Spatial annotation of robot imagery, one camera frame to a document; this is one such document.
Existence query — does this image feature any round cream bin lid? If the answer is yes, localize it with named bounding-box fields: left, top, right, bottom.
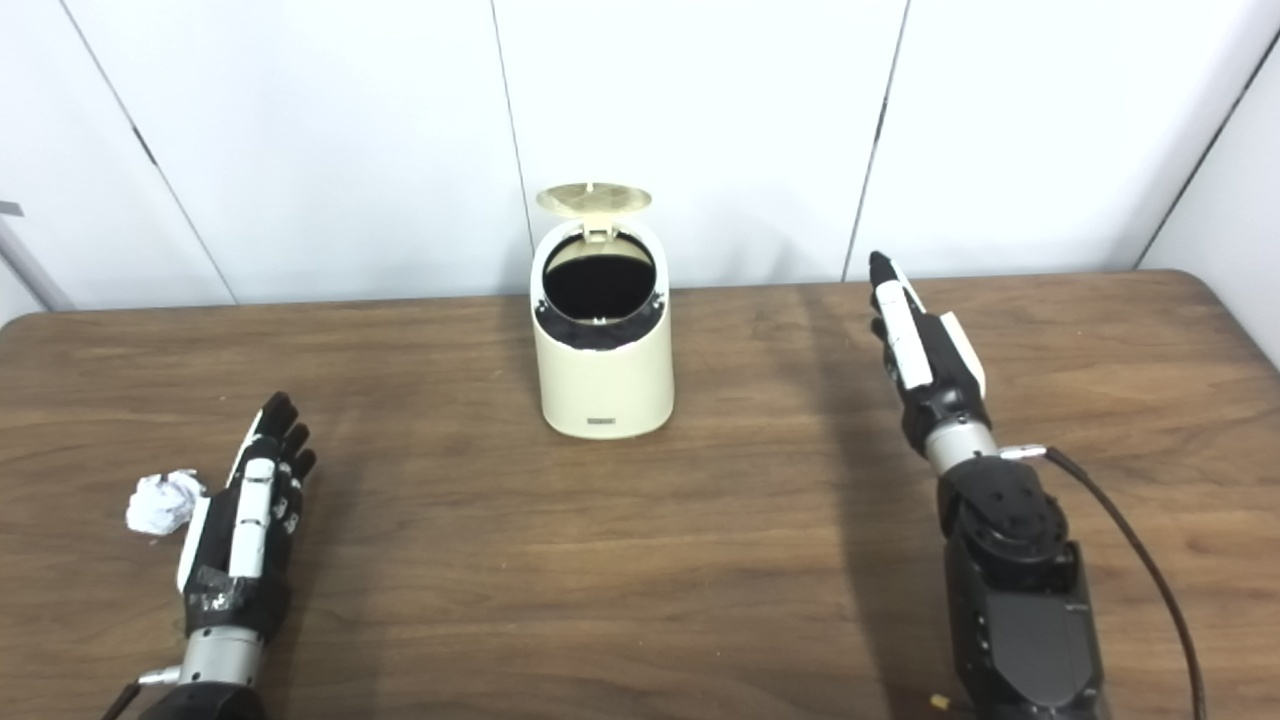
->
left=536, top=183, right=653, bottom=241

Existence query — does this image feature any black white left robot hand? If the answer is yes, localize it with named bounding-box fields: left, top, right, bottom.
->
left=177, top=392, right=317, bottom=641

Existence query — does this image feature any cream-colored bin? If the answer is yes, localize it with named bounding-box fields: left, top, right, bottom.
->
left=530, top=215, right=675, bottom=439

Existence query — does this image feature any white paper ball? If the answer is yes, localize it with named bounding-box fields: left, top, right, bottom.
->
left=125, top=470, right=208, bottom=537

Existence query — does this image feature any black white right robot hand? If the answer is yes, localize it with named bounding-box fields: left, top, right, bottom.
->
left=868, top=251, right=993, bottom=459

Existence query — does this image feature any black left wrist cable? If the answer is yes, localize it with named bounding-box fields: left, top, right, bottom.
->
left=98, top=665, right=183, bottom=720

